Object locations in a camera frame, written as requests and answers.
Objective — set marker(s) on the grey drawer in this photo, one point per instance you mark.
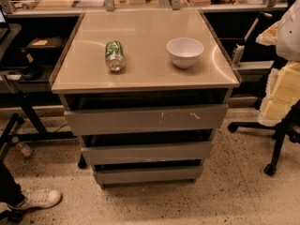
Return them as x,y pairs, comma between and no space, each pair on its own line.
146,153
149,175
138,120

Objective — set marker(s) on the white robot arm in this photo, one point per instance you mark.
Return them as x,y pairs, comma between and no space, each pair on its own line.
283,84

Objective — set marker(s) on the grey drawer cabinet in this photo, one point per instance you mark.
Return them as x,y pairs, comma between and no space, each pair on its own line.
149,79

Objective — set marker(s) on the grey top drawer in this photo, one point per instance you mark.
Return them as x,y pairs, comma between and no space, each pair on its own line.
138,120

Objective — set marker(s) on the grey bottom drawer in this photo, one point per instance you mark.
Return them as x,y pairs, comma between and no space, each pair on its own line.
149,175

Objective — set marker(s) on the green soda can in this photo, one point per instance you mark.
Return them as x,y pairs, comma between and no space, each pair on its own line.
114,56

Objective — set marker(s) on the white bowl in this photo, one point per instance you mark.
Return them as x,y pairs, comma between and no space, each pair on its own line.
184,52

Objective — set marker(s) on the white black handheld tool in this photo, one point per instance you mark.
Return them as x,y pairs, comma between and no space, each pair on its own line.
240,45

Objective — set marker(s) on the black box with label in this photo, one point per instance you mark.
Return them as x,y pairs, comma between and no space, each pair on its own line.
46,46

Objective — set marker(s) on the plastic water bottle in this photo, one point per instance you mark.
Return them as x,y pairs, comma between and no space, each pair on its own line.
24,149

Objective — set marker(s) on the black office chair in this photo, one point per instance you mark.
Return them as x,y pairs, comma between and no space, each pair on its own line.
282,129

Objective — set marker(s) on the white sneaker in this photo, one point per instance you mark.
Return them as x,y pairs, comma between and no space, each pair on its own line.
37,198

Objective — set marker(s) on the dark trouser leg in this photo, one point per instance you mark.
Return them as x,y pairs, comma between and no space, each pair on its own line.
10,191

